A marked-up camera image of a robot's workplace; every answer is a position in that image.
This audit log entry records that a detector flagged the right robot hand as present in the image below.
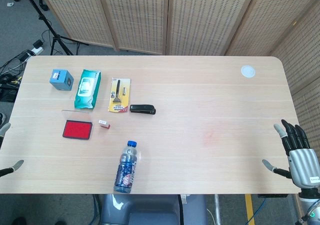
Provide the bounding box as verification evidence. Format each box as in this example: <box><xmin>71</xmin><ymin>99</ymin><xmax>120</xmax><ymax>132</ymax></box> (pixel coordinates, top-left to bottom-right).
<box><xmin>261</xmin><ymin>119</ymin><xmax>320</xmax><ymax>189</ymax></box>

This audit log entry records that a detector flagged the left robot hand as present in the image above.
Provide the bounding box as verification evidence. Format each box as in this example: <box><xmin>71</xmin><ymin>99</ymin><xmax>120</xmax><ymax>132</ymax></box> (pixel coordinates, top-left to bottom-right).
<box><xmin>0</xmin><ymin>122</ymin><xmax>25</xmax><ymax>178</ymax></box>

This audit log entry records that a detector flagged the clear red stamp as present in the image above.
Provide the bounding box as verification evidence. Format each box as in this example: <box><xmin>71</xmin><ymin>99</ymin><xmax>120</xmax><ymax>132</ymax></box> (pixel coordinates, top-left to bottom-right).
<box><xmin>98</xmin><ymin>119</ymin><xmax>112</xmax><ymax>130</ymax></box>

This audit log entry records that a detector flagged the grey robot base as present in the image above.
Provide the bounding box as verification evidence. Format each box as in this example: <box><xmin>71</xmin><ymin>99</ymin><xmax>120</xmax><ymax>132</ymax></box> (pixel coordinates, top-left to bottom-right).
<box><xmin>99</xmin><ymin>193</ymin><xmax>209</xmax><ymax>225</ymax></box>

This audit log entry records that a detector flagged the red ink pad clear lid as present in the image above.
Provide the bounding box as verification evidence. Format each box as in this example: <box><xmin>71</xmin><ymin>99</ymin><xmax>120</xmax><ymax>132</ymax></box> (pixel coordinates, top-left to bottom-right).
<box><xmin>61</xmin><ymin>109</ymin><xmax>95</xmax><ymax>141</ymax></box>

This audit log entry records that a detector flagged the blue cardboard box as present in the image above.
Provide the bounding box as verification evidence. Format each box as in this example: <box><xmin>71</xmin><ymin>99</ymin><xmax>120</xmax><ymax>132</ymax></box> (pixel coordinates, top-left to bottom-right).
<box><xmin>48</xmin><ymin>68</ymin><xmax>75</xmax><ymax>92</ymax></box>

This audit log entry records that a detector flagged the white power strip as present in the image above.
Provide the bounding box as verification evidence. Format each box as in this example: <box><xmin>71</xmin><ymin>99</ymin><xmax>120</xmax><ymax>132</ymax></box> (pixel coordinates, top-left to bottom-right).
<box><xmin>30</xmin><ymin>39</ymin><xmax>45</xmax><ymax>55</ymax></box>

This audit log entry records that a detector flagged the green wet wipes pack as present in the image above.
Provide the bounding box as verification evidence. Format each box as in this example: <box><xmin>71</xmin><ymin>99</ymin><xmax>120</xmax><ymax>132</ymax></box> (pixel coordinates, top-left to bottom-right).
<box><xmin>73</xmin><ymin>69</ymin><xmax>102</xmax><ymax>110</ymax></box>

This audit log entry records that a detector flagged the black tripod stand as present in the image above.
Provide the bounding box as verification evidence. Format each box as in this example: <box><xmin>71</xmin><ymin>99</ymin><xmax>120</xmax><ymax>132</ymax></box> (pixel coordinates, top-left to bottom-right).
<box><xmin>18</xmin><ymin>0</ymin><xmax>89</xmax><ymax>56</ymax></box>

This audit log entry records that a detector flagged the razor in yellow blister pack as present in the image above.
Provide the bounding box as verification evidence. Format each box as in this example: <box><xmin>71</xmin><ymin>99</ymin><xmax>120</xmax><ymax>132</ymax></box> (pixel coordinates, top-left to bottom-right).
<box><xmin>107</xmin><ymin>77</ymin><xmax>132</xmax><ymax>114</ymax></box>

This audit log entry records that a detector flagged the blue sports drink bottle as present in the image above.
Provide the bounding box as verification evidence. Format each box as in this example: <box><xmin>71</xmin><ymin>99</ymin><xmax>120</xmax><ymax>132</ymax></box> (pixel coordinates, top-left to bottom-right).
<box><xmin>113</xmin><ymin>140</ymin><xmax>139</xmax><ymax>194</ymax></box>

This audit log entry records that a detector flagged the black stapler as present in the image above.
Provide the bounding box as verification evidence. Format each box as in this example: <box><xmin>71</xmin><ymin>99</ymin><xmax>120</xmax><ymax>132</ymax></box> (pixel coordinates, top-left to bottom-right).
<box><xmin>129</xmin><ymin>104</ymin><xmax>157</xmax><ymax>115</ymax></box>

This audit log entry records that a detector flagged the black floor cables bundle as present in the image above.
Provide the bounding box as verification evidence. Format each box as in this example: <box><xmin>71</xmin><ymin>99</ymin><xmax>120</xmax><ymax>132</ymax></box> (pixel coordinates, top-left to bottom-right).
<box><xmin>0</xmin><ymin>48</ymin><xmax>35</xmax><ymax>103</ymax></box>

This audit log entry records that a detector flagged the white cable grommet cap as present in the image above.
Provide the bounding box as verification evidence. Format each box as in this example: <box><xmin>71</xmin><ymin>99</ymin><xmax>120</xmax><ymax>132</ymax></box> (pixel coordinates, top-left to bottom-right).
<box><xmin>240</xmin><ymin>64</ymin><xmax>257</xmax><ymax>79</ymax></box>

